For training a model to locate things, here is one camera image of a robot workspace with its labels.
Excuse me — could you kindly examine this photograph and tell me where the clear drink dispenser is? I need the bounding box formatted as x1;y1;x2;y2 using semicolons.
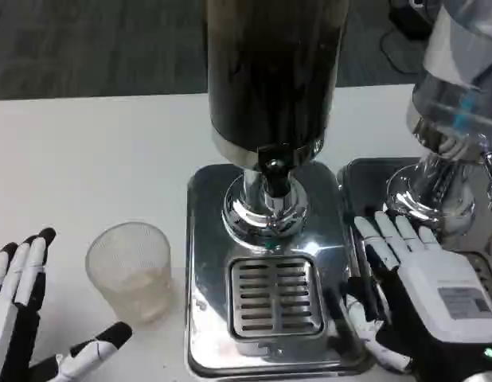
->
383;0;492;240

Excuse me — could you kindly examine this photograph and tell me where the black cable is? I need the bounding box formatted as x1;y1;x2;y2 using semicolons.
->
379;28;426;75

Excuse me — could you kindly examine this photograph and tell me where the black device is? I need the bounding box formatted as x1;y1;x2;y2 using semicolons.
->
389;0;435;35

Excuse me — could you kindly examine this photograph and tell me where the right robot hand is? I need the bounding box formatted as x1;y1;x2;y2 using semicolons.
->
346;211;492;382

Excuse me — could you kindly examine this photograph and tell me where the black dispenser tap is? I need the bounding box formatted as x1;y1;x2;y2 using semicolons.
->
256;143;295;200

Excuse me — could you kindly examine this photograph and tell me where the steel drip grid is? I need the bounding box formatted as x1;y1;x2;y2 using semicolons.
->
228;256;326;341
468;251;492;282

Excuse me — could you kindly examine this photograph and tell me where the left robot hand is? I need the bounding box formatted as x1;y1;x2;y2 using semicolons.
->
0;227;134;382

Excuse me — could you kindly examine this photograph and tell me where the clear ribbed glass cup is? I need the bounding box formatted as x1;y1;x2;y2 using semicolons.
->
85;221;174;325

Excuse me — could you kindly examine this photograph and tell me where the dark drink dispenser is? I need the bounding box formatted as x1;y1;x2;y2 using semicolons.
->
201;0;350;250

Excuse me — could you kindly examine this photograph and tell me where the steel drip tray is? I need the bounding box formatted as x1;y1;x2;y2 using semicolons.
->
185;161;374;377
337;157;492;303

